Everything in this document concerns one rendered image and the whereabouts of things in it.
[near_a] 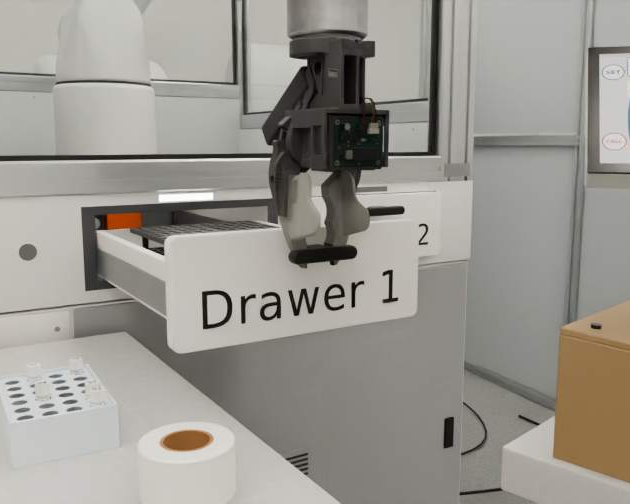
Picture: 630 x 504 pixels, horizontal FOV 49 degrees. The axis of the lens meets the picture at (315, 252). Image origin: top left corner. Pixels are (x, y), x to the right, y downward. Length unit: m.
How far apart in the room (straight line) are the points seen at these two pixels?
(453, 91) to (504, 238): 1.76
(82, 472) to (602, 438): 0.40
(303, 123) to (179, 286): 0.19
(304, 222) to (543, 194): 2.20
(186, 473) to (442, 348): 0.87
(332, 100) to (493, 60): 2.45
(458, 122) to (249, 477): 0.86
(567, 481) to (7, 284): 0.69
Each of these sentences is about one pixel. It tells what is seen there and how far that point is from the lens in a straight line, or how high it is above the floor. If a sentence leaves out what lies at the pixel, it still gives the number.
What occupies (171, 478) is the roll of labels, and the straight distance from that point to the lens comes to 0.51.
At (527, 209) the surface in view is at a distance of 2.87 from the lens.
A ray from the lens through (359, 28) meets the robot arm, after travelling 0.65.
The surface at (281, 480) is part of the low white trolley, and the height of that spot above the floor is 0.76.
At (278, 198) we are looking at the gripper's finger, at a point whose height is 0.96.
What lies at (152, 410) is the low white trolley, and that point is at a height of 0.76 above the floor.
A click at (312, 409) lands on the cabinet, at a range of 1.18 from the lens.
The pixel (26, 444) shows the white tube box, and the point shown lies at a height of 0.78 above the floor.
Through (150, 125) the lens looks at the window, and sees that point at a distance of 1.01.
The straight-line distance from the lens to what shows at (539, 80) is 2.84.
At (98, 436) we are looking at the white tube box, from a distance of 0.62.
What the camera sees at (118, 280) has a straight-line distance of 0.89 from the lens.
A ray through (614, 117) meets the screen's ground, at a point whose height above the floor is 1.06.
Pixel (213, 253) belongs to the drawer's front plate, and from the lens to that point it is 0.66.
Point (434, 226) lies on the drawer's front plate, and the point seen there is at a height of 0.87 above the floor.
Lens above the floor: 1.01
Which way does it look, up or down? 9 degrees down
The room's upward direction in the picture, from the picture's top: straight up
